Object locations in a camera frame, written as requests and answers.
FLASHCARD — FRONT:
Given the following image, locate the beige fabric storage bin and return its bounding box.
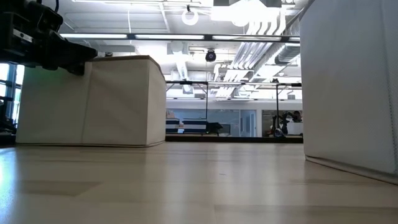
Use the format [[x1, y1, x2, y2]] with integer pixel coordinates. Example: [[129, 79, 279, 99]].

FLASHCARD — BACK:
[[15, 55, 167, 148]]

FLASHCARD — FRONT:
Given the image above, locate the black background rig frame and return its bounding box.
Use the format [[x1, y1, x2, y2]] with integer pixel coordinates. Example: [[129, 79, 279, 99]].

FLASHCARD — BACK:
[[165, 80, 303, 138]]

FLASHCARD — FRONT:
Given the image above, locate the white fabric storage bin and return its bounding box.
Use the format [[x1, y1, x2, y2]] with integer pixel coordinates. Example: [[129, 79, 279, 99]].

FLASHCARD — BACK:
[[299, 0, 398, 186]]

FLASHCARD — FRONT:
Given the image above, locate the white hanging ring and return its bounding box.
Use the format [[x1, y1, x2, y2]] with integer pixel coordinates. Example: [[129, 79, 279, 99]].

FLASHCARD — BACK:
[[181, 6, 200, 27]]

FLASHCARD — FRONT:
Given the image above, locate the wide striped background bin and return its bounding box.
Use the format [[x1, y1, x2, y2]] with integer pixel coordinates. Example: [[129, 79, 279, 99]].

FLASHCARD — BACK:
[[182, 118, 208, 134]]

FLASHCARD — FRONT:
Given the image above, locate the grey ceiling ventilation duct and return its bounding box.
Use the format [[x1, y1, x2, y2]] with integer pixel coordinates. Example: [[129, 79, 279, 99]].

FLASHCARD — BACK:
[[274, 44, 301, 66]]

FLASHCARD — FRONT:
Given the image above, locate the small striped background bin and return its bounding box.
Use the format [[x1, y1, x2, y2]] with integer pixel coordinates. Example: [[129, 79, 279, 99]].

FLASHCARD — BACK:
[[165, 118, 181, 134]]

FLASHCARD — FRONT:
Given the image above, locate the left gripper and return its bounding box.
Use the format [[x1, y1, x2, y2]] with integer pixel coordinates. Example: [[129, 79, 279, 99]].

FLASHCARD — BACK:
[[0, 0, 98, 77]]

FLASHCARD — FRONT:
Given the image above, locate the black background object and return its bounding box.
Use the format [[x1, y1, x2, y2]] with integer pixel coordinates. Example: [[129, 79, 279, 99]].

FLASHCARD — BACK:
[[206, 121, 224, 136]]

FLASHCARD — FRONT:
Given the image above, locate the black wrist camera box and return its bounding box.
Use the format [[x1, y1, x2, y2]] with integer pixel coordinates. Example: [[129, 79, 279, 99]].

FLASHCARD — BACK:
[[26, 1, 64, 32]]

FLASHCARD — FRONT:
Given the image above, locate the black overhead camera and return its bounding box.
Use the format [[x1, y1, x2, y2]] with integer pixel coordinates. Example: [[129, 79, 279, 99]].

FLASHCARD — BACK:
[[205, 49, 218, 63]]

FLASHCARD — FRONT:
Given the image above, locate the overhead frame bar with lights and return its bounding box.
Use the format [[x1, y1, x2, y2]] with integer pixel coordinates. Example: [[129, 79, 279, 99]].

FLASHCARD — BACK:
[[58, 32, 301, 44]]

